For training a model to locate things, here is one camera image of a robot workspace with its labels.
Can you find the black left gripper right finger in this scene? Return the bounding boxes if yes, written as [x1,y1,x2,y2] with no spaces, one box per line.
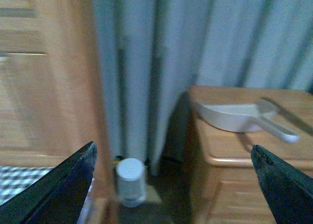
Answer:
[251,145,313,224]

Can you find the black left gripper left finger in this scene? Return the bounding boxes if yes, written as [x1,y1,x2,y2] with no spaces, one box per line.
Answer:
[0,141,97,224]

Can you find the beige plastic dustpan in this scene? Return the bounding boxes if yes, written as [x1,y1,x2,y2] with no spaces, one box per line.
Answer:
[194,99,300,144]

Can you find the small white ribbed trash bin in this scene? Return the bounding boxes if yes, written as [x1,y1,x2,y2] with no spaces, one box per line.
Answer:
[115,158,146,208]

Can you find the black white checkered bedsheet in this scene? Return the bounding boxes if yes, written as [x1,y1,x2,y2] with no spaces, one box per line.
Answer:
[0,166,54,205]

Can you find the wooden nightstand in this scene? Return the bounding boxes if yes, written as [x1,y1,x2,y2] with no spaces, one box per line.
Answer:
[184,86,313,224]

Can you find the grey blue curtain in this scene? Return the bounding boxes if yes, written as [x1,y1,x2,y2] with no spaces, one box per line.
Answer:
[92,0,313,174]

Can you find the wooden bed frame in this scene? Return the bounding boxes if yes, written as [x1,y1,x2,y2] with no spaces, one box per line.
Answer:
[0,0,117,224]

